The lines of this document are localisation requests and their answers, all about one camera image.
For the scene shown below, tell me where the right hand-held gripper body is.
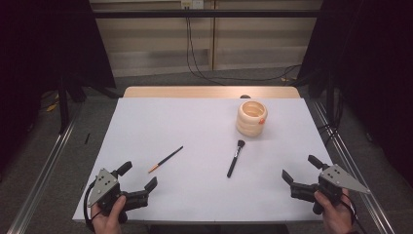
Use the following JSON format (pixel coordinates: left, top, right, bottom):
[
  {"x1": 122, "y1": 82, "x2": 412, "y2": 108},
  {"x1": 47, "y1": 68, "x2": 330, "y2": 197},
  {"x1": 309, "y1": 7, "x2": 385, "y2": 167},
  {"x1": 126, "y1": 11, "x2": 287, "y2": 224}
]
[{"x1": 289, "y1": 164, "x2": 371, "y2": 216}]

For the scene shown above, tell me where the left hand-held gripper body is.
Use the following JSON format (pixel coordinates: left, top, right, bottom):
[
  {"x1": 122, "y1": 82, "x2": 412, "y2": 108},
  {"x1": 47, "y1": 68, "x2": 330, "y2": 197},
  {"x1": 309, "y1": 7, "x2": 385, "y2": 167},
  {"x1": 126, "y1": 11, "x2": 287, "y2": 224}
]
[{"x1": 87, "y1": 168, "x2": 150, "y2": 224}]

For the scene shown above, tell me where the thin black orange-tipped brush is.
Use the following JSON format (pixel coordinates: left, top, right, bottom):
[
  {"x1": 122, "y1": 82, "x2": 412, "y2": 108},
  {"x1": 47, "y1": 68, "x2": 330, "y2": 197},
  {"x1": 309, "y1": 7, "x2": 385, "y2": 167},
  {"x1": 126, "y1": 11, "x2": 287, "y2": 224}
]
[{"x1": 148, "y1": 145, "x2": 184, "y2": 174}]

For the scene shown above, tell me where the black makeup brush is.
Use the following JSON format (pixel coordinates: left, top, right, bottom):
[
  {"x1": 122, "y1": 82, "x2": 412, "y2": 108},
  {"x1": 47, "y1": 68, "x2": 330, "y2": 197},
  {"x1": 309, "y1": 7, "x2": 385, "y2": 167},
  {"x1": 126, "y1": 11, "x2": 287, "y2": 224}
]
[{"x1": 226, "y1": 139, "x2": 246, "y2": 179}]

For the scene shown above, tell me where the cream ribbed brush holder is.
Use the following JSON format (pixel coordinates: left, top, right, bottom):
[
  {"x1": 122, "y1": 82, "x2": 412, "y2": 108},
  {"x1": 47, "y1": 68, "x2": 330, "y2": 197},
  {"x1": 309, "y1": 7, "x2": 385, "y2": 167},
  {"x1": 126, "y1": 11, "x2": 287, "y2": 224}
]
[{"x1": 236, "y1": 99, "x2": 269, "y2": 137}]

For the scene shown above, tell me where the person's left hand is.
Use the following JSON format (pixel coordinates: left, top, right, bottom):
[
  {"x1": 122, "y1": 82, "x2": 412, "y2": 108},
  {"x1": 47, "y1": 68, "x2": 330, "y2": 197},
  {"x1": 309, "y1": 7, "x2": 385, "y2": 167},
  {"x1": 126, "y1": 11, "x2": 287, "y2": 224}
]
[{"x1": 91, "y1": 194, "x2": 128, "y2": 234}]

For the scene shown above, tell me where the person's right hand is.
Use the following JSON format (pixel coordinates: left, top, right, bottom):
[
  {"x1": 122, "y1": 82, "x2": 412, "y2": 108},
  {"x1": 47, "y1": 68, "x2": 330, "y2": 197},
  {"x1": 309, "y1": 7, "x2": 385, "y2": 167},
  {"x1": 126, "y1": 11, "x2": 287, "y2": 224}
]
[{"x1": 313, "y1": 189, "x2": 354, "y2": 234}]

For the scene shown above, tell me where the white table mat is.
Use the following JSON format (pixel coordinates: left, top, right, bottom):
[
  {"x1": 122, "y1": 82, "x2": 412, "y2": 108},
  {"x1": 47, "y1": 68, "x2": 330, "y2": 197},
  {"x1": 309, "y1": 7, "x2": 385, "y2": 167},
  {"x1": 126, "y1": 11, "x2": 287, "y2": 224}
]
[{"x1": 72, "y1": 97, "x2": 358, "y2": 224}]

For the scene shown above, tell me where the wooden table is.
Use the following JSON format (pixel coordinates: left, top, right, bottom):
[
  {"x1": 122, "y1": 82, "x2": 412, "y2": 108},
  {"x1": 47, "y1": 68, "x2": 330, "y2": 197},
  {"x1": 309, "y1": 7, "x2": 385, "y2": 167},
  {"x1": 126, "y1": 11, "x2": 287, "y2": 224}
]
[{"x1": 123, "y1": 86, "x2": 301, "y2": 99}]

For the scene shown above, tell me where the black curtain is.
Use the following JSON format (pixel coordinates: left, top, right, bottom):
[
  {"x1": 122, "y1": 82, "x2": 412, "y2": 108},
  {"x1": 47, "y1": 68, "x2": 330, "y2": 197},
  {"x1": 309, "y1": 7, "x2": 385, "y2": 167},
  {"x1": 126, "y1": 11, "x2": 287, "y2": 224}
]
[
  {"x1": 0, "y1": 0, "x2": 117, "y2": 178},
  {"x1": 296, "y1": 0, "x2": 413, "y2": 189}
]

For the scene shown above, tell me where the aluminium floor rail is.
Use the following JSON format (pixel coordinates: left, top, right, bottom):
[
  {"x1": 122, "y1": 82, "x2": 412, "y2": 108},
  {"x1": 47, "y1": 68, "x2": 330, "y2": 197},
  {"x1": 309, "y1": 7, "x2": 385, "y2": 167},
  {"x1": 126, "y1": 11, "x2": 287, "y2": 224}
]
[
  {"x1": 6, "y1": 102, "x2": 83, "y2": 234},
  {"x1": 311, "y1": 98, "x2": 395, "y2": 234}
]

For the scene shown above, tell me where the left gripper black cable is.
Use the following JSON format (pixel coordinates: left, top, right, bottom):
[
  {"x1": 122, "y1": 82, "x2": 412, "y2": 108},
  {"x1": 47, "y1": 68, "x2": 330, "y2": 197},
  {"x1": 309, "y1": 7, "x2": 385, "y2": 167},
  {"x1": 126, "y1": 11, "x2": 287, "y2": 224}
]
[{"x1": 83, "y1": 179, "x2": 98, "y2": 233}]

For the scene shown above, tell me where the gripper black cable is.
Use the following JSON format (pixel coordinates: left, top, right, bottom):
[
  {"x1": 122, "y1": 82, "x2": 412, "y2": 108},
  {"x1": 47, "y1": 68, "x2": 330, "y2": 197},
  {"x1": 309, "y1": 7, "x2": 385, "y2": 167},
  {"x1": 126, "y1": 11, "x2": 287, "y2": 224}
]
[
  {"x1": 83, "y1": 179, "x2": 98, "y2": 233},
  {"x1": 340, "y1": 192, "x2": 368, "y2": 234}
]

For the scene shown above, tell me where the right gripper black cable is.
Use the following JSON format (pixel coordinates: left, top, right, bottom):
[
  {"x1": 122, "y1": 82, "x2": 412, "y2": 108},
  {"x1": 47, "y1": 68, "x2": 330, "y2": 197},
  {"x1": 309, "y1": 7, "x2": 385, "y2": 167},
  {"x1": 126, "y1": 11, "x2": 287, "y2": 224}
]
[{"x1": 340, "y1": 192, "x2": 368, "y2": 234}]

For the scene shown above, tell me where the black stand post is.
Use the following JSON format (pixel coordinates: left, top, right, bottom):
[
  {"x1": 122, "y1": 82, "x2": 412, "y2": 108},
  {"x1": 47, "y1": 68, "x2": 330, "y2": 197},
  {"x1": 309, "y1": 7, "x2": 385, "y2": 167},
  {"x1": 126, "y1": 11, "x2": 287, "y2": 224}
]
[{"x1": 325, "y1": 69, "x2": 336, "y2": 127}]

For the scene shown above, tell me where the black wall cable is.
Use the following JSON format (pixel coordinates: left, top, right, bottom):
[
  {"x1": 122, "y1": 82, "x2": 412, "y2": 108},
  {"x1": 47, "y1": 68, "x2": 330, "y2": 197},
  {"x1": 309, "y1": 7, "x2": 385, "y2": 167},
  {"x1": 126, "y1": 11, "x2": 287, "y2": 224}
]
[
  {"x1": 185, "y1": 17, "x2": 228, "y2": 87},
  {"x1": 187, "y1": 17, "x2": 303, "y2": 83}
]

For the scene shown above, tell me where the wooden wall strip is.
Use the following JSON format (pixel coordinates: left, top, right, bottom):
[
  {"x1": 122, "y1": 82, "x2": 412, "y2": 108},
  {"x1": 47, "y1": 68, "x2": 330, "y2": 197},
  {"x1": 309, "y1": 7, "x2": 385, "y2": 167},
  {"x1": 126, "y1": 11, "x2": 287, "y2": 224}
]
[{"x1": 211, "y1": 0, "x2": 217, "y2": 71}]

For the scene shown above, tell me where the black horizontal frame bar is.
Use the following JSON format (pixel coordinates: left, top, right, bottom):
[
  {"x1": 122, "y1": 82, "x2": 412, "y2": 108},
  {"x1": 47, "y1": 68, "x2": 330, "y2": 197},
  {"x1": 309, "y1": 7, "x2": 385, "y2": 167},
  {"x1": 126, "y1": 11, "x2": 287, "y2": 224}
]
[{"x1": 92, "y1": 9, "x2": 325, "y2": 20}]

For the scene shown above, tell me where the white wall socket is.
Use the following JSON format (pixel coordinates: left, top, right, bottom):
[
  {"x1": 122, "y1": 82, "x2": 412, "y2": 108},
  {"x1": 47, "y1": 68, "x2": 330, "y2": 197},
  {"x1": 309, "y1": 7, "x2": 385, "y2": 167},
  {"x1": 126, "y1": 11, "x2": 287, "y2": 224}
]
[{"x1": 180, "y1": 0, "x2": 205, "y2": 10}]

